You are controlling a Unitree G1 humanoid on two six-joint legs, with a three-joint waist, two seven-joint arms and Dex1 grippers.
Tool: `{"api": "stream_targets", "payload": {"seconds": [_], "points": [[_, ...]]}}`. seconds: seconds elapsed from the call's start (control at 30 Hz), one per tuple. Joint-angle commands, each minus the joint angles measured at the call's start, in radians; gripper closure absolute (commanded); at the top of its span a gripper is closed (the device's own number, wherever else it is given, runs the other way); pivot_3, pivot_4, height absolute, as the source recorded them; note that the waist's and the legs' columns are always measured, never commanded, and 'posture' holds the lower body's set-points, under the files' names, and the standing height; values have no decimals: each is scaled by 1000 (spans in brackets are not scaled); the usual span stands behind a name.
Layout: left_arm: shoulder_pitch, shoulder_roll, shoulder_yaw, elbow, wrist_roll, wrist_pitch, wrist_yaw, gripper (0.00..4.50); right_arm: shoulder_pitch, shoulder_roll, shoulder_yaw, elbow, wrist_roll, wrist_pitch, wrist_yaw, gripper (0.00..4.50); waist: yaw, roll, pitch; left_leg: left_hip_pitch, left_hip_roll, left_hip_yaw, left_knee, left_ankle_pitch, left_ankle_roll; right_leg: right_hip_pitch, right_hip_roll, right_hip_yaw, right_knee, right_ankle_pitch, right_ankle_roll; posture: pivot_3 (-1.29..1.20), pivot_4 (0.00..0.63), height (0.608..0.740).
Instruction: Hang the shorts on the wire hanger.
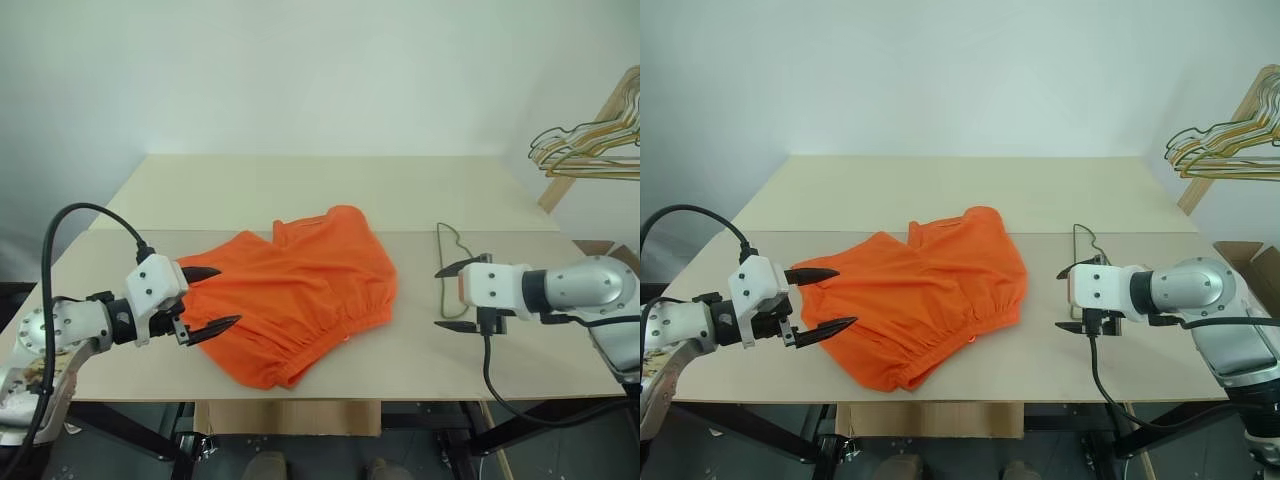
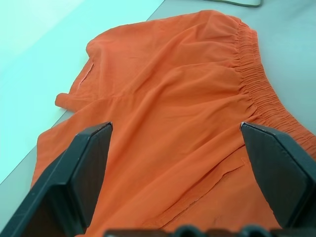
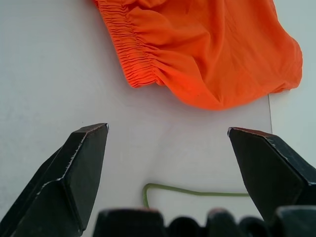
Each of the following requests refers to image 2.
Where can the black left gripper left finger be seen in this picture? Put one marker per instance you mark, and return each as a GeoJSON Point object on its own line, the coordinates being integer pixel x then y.
{"type": "Point", "coordinates": [74, 177]}

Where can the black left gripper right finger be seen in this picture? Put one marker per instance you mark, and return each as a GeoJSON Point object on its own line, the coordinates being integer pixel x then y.
{"type": "Point", "coordinates": [284, 172]}

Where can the orange shorts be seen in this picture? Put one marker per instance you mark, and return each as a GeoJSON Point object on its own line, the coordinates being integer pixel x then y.
{"type": "Point", "coordinates": [172, 111]}

